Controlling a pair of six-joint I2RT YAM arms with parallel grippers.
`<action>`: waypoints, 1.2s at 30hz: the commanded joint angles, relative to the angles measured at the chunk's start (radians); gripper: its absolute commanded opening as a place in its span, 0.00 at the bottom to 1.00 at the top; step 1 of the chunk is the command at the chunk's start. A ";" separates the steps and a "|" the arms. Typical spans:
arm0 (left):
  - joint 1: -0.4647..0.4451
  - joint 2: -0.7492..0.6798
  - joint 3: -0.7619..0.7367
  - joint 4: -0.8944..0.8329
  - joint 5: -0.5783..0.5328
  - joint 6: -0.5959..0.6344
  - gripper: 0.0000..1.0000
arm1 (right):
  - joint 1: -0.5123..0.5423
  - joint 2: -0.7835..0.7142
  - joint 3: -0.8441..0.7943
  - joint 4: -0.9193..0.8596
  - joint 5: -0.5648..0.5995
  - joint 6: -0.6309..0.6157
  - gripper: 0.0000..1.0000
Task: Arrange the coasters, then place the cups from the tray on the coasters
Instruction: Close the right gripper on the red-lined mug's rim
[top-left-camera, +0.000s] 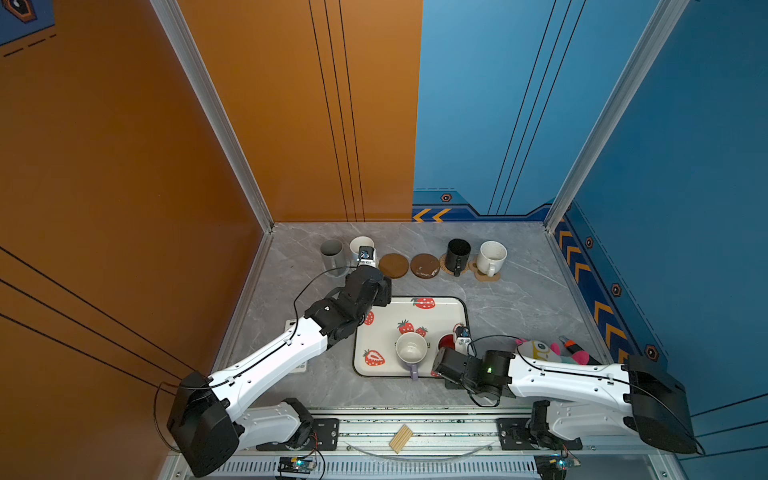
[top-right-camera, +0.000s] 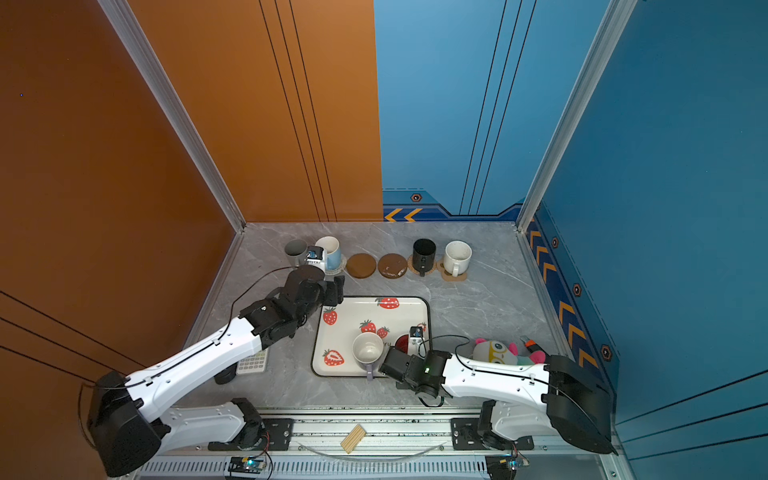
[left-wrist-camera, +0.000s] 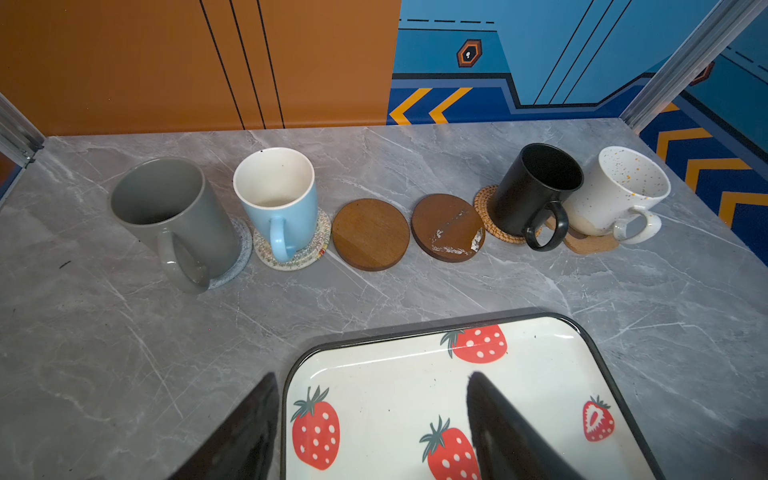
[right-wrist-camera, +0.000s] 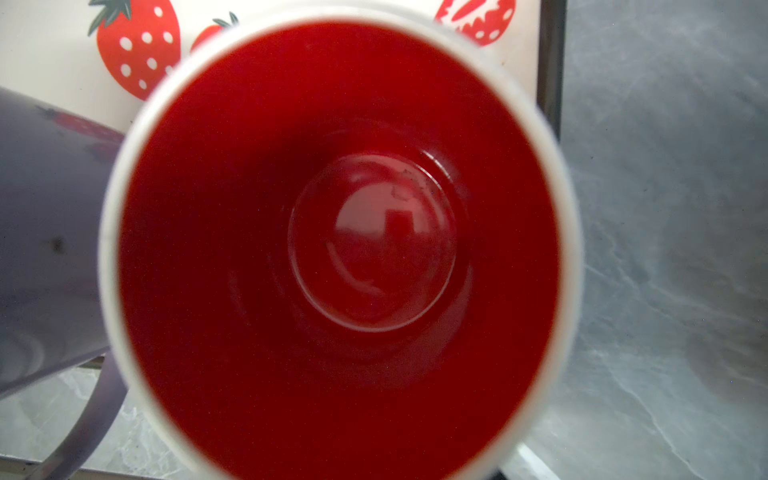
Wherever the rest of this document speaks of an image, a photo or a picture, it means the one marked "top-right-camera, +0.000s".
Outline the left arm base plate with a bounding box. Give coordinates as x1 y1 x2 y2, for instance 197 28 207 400
207 418 294 452

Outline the light brown wooden round coaster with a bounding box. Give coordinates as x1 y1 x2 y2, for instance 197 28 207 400
346 253 377 279

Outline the white calculator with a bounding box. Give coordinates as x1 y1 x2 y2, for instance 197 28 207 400
236 350 268 376

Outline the small wooden block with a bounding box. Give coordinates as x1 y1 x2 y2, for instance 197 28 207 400
340 424 367 454

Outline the aluminium front rail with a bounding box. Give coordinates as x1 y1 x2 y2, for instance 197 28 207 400
119 409 628 463

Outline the red inside white mug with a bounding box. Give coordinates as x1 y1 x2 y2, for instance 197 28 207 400
395 335 416 355

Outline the white strawberry pattern tray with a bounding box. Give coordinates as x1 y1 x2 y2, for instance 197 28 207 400
311 296 431 379

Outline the grey metal mug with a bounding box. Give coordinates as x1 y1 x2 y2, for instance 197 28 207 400
284 239 308 268

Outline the white mug blue handle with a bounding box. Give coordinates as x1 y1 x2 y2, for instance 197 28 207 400
315 236 342 272

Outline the black orange utility knife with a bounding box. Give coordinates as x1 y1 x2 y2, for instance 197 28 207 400
525 340 542 353

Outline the rattan woven round coaster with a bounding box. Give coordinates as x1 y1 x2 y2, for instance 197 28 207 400
407 255 440 276

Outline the dark brown wooden round coaster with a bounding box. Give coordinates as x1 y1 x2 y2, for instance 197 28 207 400
377 253 408 279

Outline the green circuit board left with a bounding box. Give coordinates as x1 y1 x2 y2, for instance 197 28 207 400
226 456 269 479

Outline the circuit board right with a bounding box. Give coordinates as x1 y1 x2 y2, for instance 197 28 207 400
485 456 530 480

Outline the black mug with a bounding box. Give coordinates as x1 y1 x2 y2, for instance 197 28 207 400
411 238 437 277

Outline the white mug purple handle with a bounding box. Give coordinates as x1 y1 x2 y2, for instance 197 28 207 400
352 332 385 381

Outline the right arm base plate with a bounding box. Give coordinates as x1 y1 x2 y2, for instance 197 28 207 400
450 417 535 451

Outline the black computer mouse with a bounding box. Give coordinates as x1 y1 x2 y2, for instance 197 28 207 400
214 364 238 385

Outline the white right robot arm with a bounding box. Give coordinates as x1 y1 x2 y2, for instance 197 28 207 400
378 347 616 454

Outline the aluminium corner post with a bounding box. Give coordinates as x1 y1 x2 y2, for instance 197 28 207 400
97 0 247 233
516 0 638 233

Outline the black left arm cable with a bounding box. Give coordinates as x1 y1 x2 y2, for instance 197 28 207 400
76 265 295 451

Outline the colourful plush toy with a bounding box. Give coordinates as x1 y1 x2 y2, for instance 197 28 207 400
471 339 547 366

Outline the aluminium corner post left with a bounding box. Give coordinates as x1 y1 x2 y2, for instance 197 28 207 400
97 0 247 233

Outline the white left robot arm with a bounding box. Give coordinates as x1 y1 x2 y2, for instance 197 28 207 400
85 265 345 477

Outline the aluminium corner post right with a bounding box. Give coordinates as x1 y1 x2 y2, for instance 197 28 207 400
516 0 638 233

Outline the cork paw print coaster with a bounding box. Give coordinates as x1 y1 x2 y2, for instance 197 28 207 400
437 261 468 282

